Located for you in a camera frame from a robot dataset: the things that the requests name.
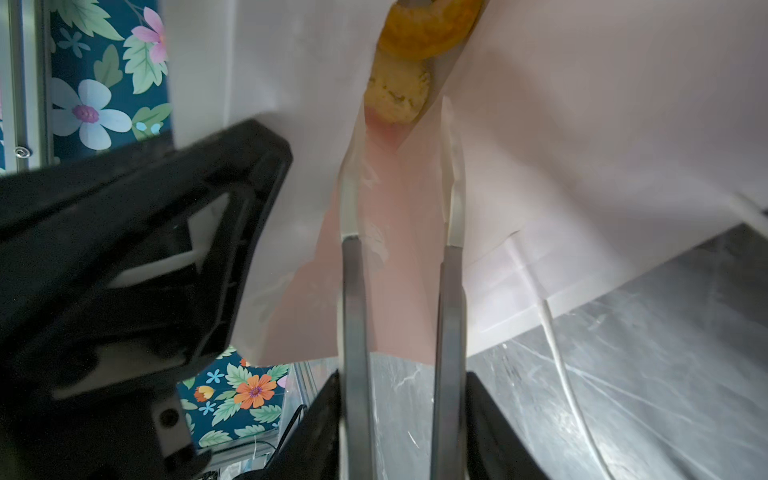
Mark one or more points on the steel tongs with white tips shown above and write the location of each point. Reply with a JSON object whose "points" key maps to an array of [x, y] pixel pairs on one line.
{"points": [[356, 422]]}

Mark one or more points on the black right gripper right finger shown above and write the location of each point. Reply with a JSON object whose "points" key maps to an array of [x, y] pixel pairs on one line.
{"points": [[494, 450]]}

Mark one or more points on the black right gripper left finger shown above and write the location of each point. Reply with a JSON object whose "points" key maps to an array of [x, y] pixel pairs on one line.
{"points": [[312, 450]]}

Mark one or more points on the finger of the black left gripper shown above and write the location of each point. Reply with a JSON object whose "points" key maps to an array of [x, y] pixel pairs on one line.
{"points": [[124, 272]]}

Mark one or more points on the golden ring fake doughnut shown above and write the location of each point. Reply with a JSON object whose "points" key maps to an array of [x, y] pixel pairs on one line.
{"points": [[419, 33]]}

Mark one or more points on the knotted golden fake bread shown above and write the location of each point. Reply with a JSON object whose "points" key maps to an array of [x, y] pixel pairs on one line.
{"points": [[397, 89]]}

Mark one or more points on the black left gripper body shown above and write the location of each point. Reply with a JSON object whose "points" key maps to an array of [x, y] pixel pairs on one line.
{"points": [[143, 435]]}

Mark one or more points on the aluminium frame post left rear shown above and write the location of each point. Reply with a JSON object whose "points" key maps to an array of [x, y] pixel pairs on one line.
{"points": [[25, 85]]}

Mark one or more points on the red printed white paper bag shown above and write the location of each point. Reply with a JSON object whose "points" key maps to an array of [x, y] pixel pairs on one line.
{"points": [[615, 201]]}

